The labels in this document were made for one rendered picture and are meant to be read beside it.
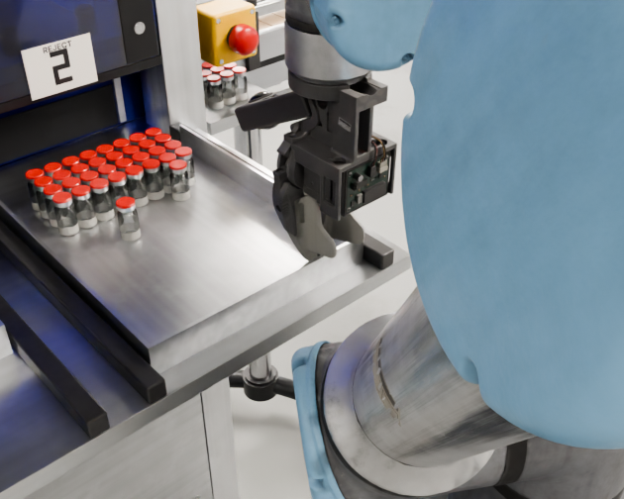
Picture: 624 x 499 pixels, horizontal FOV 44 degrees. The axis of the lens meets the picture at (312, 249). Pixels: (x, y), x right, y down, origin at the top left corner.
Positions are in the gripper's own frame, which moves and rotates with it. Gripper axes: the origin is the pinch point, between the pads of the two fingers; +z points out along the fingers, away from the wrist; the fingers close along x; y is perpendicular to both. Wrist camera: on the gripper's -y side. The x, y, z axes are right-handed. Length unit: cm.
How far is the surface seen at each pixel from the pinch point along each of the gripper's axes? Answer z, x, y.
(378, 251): 1.7, 6.5, 3.2
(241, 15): -10.1, 19.0, -35.5
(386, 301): 92, 84, -62
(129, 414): 3.7, -23.9, 3.6
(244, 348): 3.7, -11.7, 3.6
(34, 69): -10.4, -10.2, -36.0
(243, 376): 79, 29, -54
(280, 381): 79, 34, -48
